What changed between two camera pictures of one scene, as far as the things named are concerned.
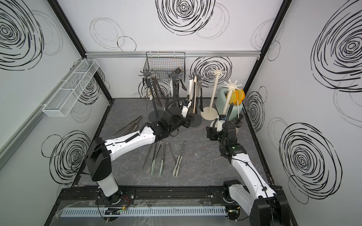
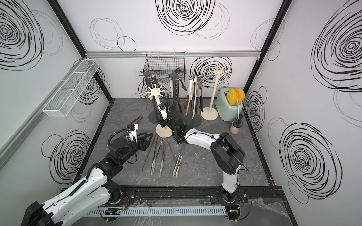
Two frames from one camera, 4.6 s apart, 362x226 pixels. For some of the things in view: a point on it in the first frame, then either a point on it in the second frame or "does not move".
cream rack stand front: (231, 86) -> (162, 132)
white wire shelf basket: (61, 103) does not move
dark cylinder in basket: (177, 70) does not move
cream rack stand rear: (209, 113) does not move
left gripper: (188, 120) -> (139, 141)
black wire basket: (160, 64) does not move
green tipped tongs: (153, 163) does not move
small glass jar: (237, 122) does not move
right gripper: (212, 132) -> (162, 121)
